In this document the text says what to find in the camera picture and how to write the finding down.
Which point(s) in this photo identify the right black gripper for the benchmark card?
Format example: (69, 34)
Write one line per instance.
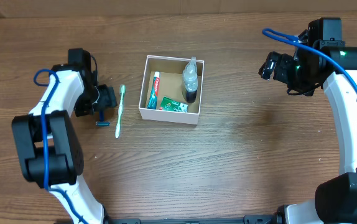
(282, 61)

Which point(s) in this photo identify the clear bottle dark liquid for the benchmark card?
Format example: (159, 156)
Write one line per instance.
(190, 81)

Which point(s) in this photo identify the teal toothpaste tube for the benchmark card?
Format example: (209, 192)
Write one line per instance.
(152, 104)

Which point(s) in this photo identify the green soap packet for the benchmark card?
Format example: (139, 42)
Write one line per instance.
(168, 104)

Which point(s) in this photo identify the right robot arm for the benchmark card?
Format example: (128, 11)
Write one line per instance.
(334, 69)

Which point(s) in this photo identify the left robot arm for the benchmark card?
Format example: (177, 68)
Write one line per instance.
(48, 148)

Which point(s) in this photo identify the white cardboard box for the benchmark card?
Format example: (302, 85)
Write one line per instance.
(170, 69)

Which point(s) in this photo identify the green white toothbrush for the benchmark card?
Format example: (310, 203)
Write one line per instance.
(122, 92)

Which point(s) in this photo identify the blue disposable razor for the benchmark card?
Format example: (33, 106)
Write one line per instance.
(102, 121)

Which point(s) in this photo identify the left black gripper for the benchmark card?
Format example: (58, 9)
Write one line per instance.
(107, 96)

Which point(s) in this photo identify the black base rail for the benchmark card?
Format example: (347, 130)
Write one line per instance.
(247, 219)

